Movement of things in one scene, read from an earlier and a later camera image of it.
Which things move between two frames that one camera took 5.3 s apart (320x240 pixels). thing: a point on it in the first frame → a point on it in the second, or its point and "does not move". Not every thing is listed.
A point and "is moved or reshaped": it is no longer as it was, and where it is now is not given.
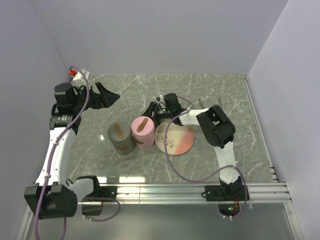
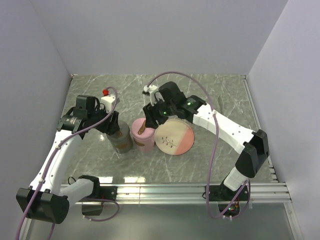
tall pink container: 143,135 is moved or reshaped
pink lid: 142,127 does not move
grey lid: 119,132 does not move
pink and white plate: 180,139 does not move
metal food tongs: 220,100 does not move
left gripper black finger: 104,99 → 113,125
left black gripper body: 79,104 → 100,114
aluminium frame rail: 268,193 does not move
